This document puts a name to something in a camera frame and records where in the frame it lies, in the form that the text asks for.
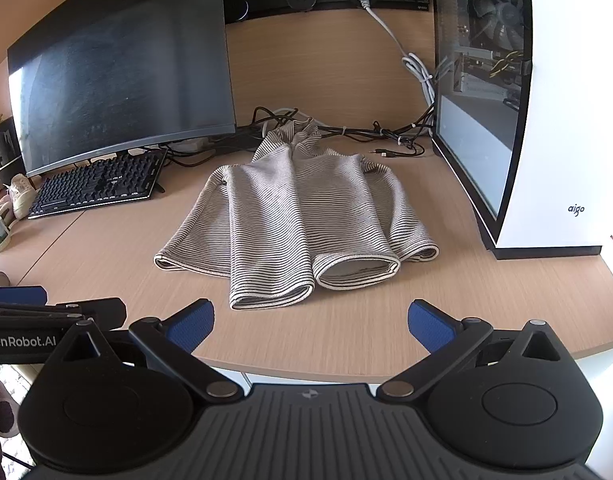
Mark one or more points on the black mechanical keyboard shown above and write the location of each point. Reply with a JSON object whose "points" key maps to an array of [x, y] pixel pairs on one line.
{"points": [[96, 180]]}

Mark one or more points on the round dark puck device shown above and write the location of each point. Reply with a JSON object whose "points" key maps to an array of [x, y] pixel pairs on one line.
{"points": [[240, 8]]}

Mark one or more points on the white sneaker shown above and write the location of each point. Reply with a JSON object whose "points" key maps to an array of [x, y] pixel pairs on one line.
{"points": [[21, 200]]}

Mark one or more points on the black curved monitor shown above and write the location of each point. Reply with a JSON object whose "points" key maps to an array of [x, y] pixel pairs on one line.
{"points": [[121, 60]]}

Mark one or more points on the black desktop speaker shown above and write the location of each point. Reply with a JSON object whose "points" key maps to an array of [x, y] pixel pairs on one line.
{"points": [[6, 150]]}

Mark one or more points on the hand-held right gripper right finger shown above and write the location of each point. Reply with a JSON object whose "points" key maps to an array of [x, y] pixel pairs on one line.
{"points": [[429, 327]]}

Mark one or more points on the striped cream shirt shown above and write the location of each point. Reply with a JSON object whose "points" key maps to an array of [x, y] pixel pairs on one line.
{"points": [[296, 210]]}

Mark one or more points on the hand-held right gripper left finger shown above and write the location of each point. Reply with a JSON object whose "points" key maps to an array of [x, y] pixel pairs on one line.
{"points": [[191, 327]]}

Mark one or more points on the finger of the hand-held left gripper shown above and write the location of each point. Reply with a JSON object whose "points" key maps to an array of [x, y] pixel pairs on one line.
{"points": [[101, 310], [16, 294]]}

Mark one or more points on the white computer case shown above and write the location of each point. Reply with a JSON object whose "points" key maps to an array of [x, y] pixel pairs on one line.
{"points": [[551, 135]]}

